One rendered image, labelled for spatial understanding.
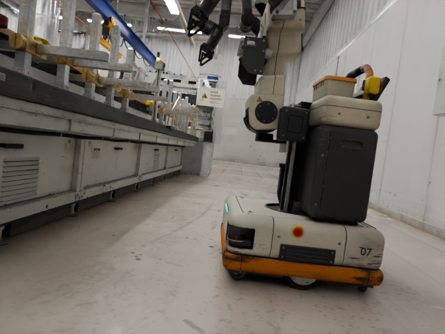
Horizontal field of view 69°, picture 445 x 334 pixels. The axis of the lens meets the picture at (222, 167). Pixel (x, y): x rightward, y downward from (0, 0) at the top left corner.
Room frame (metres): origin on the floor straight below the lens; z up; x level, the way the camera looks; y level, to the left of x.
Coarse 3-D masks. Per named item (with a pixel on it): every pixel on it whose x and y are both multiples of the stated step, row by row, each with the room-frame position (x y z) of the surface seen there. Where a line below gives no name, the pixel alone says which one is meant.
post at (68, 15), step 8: (64, 0) 1.35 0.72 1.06; (72, 0) 1.36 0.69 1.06; (64, 8) 1.35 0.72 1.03; (72, 8) 1.36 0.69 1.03; (64, 16) 1.35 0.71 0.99; (72, 16) 1.37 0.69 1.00; (64, 24) 1.35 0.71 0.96; (72, 24) 1.37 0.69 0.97; (64, 32) 1.35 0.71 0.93; (72, 32) 1.38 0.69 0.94; (64, 40) 1.35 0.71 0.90; (64, 64) 1.35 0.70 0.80; (64, 72) 1.35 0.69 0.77; (56, 80) 1.35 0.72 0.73; (64, 80) 1.35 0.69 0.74
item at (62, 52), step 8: (0, 40) 1.15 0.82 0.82; (0, 48) 1.15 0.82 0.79; (8, 48) 1.15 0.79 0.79; (40, 48) 1.14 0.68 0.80; (48, 48) 1.14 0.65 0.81; (56, 48) 1.14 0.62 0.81; (64, 48) 1.14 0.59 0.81; (72, 48) 1.14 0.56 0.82; (80, 48) 1.14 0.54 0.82; (64, 56) 1.15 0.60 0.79; (72, 56) 1.14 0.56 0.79; (80, 56) 1.14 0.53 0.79; (88, 56) 1.14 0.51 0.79; (96, 56) 1.13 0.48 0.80; (104, 56) 1.13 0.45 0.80
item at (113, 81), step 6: (72, 78) 1.65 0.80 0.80; (78, 78) 1.65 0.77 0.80; (102, 78) 1.64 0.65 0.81; (108, 78) 1.64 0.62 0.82; (114, 78) 1.64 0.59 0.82; (108, 84) 1.66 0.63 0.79; (114, 84) 1.64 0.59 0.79; (120, 84) 1.64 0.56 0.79; (126, 84) 1.64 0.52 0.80; (132, 84) 1.64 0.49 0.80; (138, 84) 1.63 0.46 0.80; (144, 84) 1.63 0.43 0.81
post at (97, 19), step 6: (96, 18) 1.60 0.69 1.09; (96, 24) 1.60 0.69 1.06; (96, 30) 1.60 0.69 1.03; (90, 36) 1.60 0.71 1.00; (96, 36) 1.60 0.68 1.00; (90, 42) 1.60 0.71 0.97; (96, 42) 1.60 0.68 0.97; (90, 48) 1.60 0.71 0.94; (96, 48) 1.61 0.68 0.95; (96, 72) 1.63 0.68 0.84; (90, 84) 1.60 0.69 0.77; (90, 90) 1.60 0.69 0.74
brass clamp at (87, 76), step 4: (84, 72) 1.57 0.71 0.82; (88, 72) 1.57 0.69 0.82; (92, 72) 1.59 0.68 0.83; (84, 76) 1.57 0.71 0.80; (88, 76) 1.57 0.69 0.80; (92, 76) 1.58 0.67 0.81; (96, 76) 1.62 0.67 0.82; (100, 76) 1.66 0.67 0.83; (84, 80) 1.59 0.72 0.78; (88, 80) 1.58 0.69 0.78; (92, 80) 1.59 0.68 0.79; (96, 80) 1.62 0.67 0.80; (96, 84) 1.64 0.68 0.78; (100, 84) 1.67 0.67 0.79
